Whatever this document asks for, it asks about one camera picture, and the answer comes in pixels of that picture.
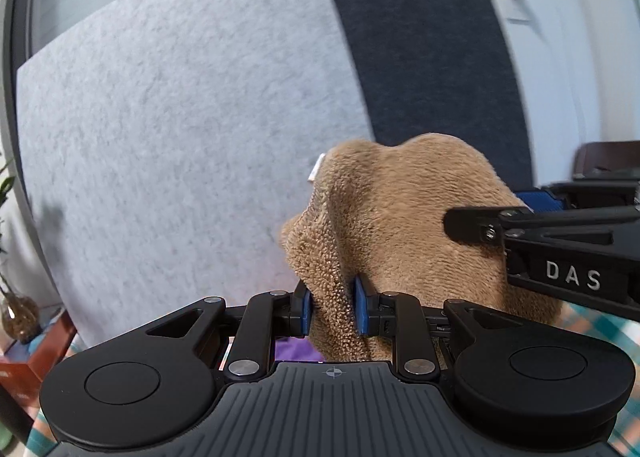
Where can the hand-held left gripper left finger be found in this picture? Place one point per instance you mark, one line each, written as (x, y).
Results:
(303, 309)

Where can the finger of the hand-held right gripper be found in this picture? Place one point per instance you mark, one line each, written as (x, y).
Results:
(467, 224)
(542, 201)

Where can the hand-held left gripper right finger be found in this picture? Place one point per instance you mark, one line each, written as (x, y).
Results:
(361, 304)

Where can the beige fluffy towel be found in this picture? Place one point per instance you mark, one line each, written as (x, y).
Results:
(400, 217)

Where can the purple packet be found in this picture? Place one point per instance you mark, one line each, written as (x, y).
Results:
(295, 351)

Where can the plaid tablecloth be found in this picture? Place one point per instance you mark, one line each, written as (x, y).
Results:
(597, 328)

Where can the dark wooden chair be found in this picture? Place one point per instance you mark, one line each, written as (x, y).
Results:
(610, 154)

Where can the dark grey felt panel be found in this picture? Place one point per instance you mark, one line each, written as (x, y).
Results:
(425, 37)

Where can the light grey felt panel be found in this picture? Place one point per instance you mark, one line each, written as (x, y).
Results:
(175, 112)

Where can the red-brown box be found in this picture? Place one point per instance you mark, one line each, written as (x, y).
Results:
(45, 362)

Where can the potted green plant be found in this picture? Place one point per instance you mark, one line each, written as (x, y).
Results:
(20, 319)

